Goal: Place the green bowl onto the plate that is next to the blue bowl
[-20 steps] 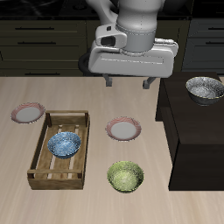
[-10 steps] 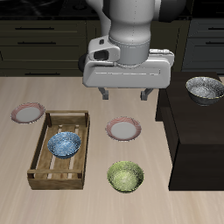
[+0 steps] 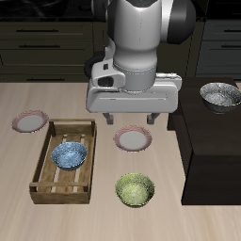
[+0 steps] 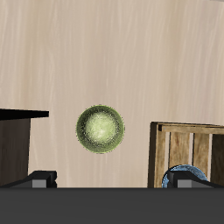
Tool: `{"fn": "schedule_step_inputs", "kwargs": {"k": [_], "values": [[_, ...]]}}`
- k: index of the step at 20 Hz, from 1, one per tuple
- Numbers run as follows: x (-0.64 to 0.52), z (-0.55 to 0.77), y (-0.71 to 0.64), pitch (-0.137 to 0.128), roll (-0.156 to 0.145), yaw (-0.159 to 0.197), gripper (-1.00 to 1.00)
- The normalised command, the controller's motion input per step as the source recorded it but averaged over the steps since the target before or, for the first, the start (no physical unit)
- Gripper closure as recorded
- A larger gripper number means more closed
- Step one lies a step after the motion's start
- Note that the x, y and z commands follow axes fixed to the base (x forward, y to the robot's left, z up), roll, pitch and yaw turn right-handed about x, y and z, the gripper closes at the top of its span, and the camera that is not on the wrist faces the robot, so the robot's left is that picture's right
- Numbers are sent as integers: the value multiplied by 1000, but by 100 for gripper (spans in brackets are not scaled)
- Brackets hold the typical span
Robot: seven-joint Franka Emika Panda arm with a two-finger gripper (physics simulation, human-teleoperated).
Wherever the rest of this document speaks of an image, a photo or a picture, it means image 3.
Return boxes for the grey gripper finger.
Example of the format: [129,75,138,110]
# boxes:
[146,112,161,125]
[103,112,115,125]

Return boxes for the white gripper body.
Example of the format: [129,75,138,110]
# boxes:
[86,72,184,114]

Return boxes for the white plate with red rim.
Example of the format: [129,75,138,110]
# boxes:
[11,109,50,134]
[113,125,153,153]

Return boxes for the blue bowl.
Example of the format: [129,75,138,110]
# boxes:
[50,141,88,172]

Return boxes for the grey bowl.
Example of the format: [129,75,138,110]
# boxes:
[199,82,241,115]

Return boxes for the green bowl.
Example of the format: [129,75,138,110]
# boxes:
[114,172,156,208]

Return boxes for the dark wooden cabinet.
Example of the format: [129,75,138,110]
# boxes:
[167,76,241,206]

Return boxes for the dark kitchen cupboards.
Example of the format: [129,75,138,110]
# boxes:
[0,0,241,84]

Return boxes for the wooden slat tray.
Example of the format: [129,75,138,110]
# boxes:
[28,118,98,205]

